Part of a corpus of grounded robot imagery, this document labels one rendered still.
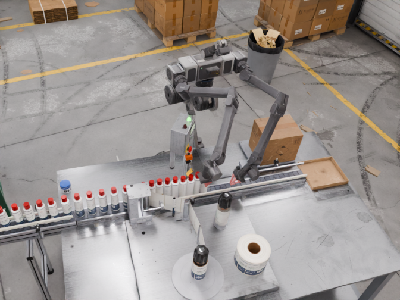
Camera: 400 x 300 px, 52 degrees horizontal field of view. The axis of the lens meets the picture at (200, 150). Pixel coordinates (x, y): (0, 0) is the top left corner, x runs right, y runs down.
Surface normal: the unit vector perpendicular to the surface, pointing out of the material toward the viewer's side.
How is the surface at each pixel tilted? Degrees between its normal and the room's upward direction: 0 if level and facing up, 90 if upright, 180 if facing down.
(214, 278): 0
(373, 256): 0
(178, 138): 90
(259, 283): 0
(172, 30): 93
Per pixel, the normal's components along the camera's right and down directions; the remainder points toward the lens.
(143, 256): 0.07, -0.70
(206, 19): 0.42, 0.67
